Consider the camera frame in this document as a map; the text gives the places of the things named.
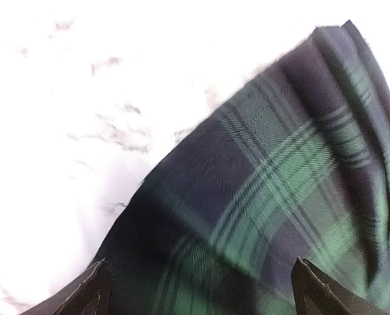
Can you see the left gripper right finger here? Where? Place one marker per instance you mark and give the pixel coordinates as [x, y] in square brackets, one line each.
[315, 292]

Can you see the dark green plaid garment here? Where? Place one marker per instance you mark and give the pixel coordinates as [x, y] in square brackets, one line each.
[295, 164]

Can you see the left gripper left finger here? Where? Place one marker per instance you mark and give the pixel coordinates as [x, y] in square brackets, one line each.
[89, 293]

